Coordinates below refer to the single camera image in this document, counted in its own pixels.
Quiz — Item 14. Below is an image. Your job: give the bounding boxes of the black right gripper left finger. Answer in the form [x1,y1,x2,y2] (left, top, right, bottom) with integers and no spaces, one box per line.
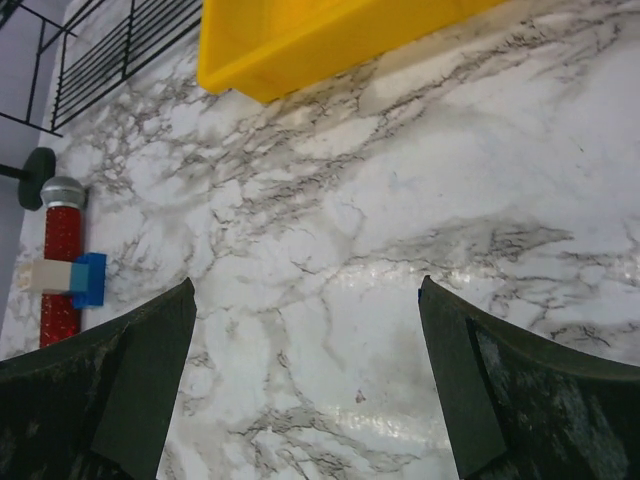
[1,279,196,479]

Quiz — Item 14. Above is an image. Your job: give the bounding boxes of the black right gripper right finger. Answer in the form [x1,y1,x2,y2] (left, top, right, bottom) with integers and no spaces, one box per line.
[418,277,639,479]

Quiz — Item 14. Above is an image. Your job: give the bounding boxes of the blue toy brick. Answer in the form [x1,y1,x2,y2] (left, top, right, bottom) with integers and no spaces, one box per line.
[69,252,107,309]

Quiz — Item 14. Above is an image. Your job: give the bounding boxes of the white toy brick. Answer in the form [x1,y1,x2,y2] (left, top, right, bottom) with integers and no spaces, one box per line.
[26,259,72,294]

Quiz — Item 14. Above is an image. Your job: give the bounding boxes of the red cylindrical can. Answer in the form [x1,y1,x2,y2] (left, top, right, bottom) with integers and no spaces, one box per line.
[39,176,86,347]

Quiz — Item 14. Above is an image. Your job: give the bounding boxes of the yellow plastic tray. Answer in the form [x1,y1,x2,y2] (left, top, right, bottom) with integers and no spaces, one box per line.
[197,0,495,103]

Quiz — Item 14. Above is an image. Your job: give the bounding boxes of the black wire rack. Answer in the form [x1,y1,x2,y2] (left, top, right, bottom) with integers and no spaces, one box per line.
[1,0,203,136]

